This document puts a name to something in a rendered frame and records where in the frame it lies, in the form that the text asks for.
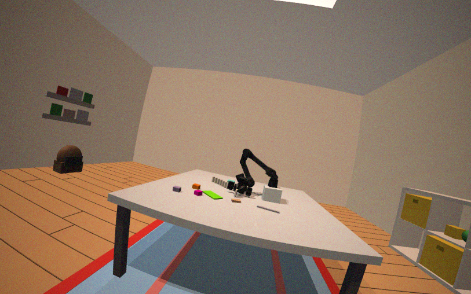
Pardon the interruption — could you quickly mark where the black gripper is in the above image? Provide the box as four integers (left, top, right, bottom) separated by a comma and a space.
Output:
227, 181, 253, 196

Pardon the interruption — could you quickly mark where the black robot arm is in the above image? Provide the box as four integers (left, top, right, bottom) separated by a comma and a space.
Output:
235, 149, 278, 188

